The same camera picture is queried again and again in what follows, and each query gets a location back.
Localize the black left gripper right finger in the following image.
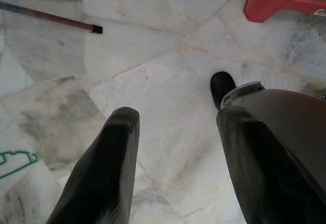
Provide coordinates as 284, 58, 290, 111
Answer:
216, 105, 326, 224

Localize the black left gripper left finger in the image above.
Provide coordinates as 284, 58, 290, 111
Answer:
45, 106, 141, 224

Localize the green plastic hanger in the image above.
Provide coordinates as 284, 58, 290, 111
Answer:
0, 150, 39, 181

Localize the silver metal clothes rack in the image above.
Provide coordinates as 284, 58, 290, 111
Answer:
0, 1, 103, 35

